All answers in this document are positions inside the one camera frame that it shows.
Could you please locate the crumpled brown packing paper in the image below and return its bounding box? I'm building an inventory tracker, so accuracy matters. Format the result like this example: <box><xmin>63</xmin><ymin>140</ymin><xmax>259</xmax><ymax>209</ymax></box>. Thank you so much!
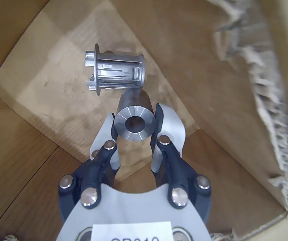
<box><xmin>159</xmin><ymin>0</ymin><xmax>288</xmax><ymax>211</ymax></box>

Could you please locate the large cardboard carton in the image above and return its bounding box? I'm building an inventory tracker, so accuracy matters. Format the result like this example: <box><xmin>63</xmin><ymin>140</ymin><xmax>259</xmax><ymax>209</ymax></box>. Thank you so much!
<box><xmin>0</xmin><ymin>0</ymin><xmax>288</xmax><ymax>241</ymax></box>

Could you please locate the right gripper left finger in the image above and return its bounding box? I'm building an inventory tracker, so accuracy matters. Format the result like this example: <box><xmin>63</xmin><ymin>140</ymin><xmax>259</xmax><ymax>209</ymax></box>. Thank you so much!
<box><xmin>58</xmin><ymin>112</ymin><xmax>121</xmax><ymax>224</ymax></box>

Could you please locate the flanged slotted metal sleeve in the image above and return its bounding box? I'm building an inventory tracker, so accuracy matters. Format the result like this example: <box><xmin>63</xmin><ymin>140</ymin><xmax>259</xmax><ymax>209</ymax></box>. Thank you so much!
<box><xmin>85</xmin><ymin>44</ymin><xmax>146</xmax><ymax>96</ymax></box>

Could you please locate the plain steel bush cylinder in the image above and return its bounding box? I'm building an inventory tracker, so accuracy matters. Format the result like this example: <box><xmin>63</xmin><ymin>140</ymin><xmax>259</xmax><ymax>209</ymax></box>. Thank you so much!
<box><xmin>114</xmin><ymin>88</ymin><xmax>156</xmax><ymax>141</ymax></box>

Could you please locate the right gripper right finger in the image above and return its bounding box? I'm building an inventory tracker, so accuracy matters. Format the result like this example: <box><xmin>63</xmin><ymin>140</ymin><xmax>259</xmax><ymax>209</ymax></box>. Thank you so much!
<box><xmin>150</xmin><ymin>103</ymin><xmax>212</xmax><ymax>227</ymax></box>

